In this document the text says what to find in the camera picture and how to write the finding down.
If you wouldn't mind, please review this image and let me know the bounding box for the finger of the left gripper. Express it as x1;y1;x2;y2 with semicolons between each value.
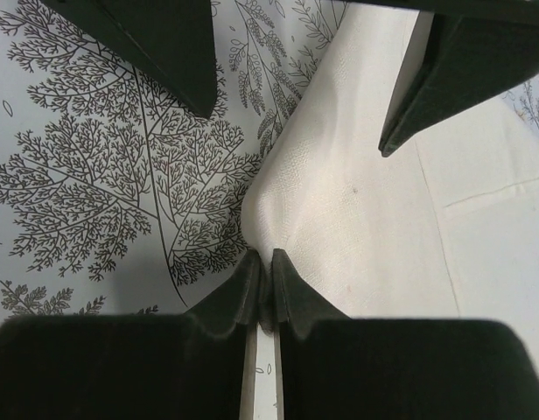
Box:
44;0;218;118
377;0;539;159

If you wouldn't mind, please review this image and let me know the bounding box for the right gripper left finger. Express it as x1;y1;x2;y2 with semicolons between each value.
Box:
0;251;261;419

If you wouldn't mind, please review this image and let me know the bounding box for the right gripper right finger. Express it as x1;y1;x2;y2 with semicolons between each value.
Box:
271;249;539;419

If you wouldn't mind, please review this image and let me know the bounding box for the white cloth napkin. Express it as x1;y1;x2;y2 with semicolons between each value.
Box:
241;4;539;372

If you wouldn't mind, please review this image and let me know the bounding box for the floral tablecloth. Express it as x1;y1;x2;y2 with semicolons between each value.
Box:
0;0;539;420

